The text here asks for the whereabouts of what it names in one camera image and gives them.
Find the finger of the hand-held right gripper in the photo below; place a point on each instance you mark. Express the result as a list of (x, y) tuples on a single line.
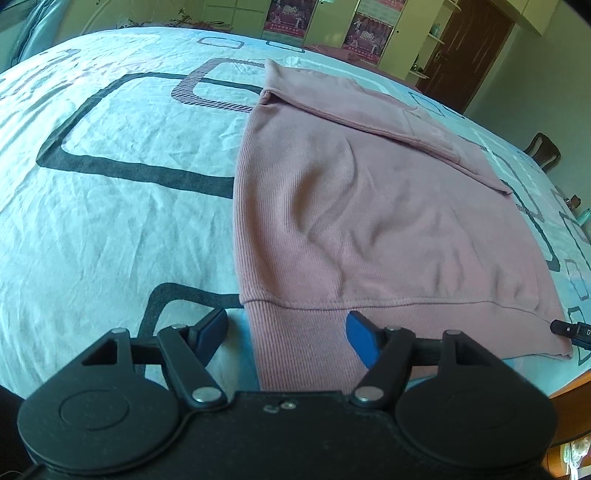
[(568, 330)]

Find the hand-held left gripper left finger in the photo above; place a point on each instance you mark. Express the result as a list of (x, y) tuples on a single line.
[(212, 330)]

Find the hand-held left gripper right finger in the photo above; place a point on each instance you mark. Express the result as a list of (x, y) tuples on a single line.
[(362, 334)]

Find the pink sweatshirt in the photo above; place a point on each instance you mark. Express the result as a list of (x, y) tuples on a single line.
[(369, 221)]

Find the blue patterned bedsheet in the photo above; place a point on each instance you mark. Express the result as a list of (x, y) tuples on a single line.
[(115, 207)]

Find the wooden chair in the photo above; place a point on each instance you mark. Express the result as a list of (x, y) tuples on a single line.
[(545, 152)]

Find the brown wooden door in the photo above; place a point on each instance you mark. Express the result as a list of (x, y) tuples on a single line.
[(466, 50)]

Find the teal bottle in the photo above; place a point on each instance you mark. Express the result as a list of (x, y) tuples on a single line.
[(434, 29)]

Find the cream wardrobe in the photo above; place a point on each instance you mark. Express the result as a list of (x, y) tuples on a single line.
[(240, 11)]

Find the cream headboard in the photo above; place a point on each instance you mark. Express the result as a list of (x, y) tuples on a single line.
[(120, 14)]

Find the wall poster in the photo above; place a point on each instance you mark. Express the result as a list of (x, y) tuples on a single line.
[(390, 3), (291, 16), (369, 34)]

